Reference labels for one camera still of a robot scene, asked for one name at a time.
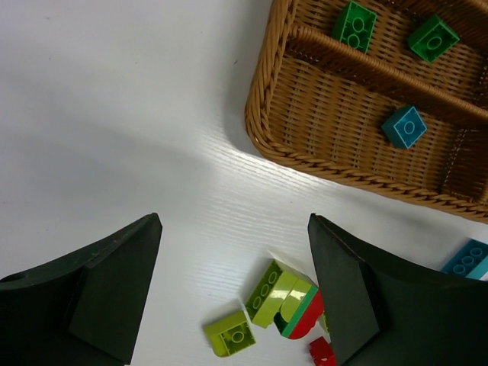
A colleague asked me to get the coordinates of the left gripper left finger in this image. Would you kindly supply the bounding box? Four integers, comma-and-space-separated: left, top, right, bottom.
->
1, 213, 162, 365

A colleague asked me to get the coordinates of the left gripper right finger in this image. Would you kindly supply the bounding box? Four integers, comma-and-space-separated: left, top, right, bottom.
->
308, 214, 487, 365

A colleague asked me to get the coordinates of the small lime square lego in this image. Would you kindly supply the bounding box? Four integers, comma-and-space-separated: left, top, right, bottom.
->
318, 313, 329, 334

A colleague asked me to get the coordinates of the long teal lego stack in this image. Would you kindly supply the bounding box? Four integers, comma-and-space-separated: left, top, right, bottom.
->
441, 239, 487, 281

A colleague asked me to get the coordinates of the small teal lego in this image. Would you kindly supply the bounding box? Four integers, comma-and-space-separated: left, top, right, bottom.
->
381, 106, 427, 149

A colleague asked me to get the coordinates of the dark green square lego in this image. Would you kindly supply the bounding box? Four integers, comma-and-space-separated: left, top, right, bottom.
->
407, 14, 460, 63

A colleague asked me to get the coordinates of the green two-stud lego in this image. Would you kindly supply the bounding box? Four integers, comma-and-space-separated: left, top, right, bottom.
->
332, 1, 377, 53

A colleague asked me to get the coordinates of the red green lego pair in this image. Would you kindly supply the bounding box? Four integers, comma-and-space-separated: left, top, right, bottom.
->
309, 337, 337, 366

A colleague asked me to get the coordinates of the lime red green lego assembly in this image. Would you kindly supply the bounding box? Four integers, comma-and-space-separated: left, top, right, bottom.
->
245, 259, 324, 340

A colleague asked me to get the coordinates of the lime sloped lego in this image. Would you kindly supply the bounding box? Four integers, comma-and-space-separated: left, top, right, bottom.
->
204, 310, 256, 358

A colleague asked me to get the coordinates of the brown wicker divided basket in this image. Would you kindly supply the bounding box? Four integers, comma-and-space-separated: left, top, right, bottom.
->
245, 1, 487, 223

